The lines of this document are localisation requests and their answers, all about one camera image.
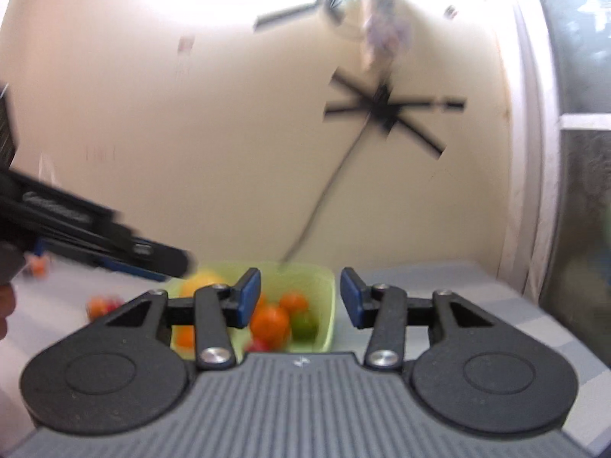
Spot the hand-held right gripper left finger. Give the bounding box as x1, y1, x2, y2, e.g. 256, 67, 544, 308
91, 267, 263, 371

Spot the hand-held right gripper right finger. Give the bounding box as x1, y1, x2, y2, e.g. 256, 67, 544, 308
339, 268, 512, 371

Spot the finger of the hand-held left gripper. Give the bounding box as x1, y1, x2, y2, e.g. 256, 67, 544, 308
109, 222, 197, 279
36, 241, 169, 284

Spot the green plastic basin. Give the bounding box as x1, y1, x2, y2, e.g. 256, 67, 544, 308
168, 261, 336, 354

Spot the large orange mandarin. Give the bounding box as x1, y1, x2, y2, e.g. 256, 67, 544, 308
250, 306, 292, 347

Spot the yellow pomelo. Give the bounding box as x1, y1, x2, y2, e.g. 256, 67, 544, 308
180, 270, 231, 297

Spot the large green cherry tomato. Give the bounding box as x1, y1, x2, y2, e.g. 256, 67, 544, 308
291, 312, 320, 340

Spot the person's left hand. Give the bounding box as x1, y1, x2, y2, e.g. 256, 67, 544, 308
0, 286, 18, 341

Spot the striped blue bed sheet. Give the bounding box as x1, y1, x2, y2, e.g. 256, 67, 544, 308
0, 260, 611, 458

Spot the thin black cable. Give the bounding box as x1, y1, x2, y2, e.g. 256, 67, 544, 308
283, 119, 380, 264

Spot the window with white frame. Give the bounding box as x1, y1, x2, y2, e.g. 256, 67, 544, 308
513, 0, 611, 344

